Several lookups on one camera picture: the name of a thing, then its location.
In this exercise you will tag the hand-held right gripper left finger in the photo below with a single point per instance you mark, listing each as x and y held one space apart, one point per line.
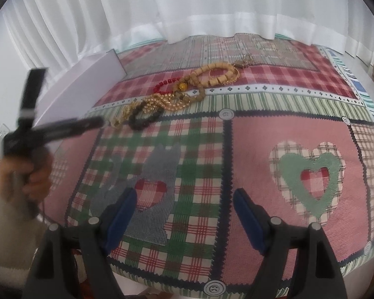
124 211

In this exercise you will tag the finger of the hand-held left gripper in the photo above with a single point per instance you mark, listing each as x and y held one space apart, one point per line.
71 127

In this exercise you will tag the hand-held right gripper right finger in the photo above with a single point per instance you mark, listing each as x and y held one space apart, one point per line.
246 215

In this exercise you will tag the white box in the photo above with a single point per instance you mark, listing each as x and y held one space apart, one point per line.
81 81

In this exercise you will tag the gold bangle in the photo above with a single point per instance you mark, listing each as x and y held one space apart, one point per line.
235 79

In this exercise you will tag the person's left forearm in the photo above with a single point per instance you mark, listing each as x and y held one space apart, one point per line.
6 230

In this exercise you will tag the person's left hand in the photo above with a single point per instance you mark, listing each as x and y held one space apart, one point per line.
39 182

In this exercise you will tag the printed patchwork blanket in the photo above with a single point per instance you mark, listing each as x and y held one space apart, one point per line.
268 124

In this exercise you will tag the white wall socket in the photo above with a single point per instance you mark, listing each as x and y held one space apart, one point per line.
3 130

